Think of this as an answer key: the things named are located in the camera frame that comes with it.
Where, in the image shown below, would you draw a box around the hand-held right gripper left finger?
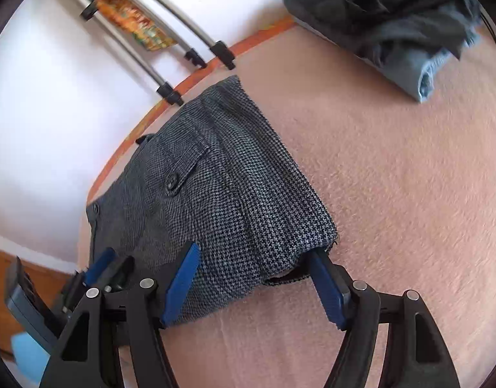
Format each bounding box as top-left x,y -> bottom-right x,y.
40,242 -> 202,388

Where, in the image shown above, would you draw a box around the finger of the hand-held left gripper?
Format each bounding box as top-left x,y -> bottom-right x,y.
84,247 -> 116,287
98,255 -> 135,294

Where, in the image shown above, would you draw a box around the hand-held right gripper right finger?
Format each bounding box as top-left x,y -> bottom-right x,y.
310,248 -> 462,388

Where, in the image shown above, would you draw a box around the grey houndstooth pants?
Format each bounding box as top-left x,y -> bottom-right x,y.
86,75 -> 339,326

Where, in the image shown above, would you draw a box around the light blue object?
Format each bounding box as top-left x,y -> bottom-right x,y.
11,330 -> 54,373

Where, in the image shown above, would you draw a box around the pink blanket with orange trim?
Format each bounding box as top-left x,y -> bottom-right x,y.
76,16 -> 496,388

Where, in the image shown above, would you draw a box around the metal tripod leg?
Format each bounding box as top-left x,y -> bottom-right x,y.
50,0 -> 184,106
75,0 -> 208,69
121,0 -> 236,70

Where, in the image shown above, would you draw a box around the blue folded jeans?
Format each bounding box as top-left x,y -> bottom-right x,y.
373,0 -> 483,103

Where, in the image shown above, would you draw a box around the dark grey folded garment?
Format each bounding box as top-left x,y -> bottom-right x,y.
283,0 -> 398,74

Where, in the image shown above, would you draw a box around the black garment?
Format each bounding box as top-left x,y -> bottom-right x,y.
308,0 -> 477,61

